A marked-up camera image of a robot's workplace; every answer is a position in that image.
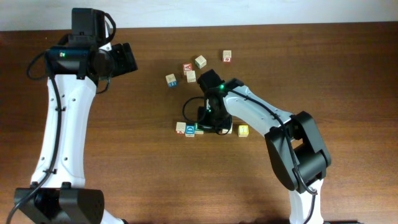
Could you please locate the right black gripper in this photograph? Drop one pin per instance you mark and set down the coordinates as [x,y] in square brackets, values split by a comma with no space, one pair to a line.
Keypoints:
[202,122]

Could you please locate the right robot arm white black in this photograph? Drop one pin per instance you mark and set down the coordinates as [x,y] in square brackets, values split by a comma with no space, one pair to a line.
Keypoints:
[297,151]

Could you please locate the wooden block red A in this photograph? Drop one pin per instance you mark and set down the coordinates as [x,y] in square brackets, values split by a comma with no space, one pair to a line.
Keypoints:
[187,67]

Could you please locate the wooden block letter Z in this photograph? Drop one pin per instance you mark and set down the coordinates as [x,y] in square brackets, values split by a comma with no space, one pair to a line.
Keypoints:
[191,76]

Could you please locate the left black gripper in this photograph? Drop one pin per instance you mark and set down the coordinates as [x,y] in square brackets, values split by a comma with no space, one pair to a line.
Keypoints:
[127,61]

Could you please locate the wooden block blue side Y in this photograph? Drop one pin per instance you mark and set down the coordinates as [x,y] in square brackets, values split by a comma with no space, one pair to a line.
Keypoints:
[171,80]

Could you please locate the wooden block blue D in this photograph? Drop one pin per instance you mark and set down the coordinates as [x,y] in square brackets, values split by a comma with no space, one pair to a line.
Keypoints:
[190,131]

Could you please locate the wooden block pineapple yellow O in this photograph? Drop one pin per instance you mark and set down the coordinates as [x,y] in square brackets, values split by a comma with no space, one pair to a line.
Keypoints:
[227,130]

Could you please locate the wooden block yellow face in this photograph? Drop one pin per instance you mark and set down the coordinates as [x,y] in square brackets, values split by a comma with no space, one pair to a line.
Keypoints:
[243,130]

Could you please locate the wooden block letter E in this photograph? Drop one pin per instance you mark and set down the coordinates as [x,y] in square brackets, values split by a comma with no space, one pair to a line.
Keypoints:
[180,127]

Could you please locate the wooden block red side K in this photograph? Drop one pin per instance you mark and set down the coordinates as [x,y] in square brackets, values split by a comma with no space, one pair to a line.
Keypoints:
[227,55]

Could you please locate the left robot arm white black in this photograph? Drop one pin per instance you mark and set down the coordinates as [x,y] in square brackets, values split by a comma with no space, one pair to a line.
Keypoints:
[73,69]

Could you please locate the wooden block green side I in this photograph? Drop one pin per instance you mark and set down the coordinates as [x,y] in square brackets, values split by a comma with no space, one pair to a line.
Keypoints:
[200,62]

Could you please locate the wooden block green R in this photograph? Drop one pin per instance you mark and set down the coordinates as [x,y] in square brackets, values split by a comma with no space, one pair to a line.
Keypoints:
[198,130]

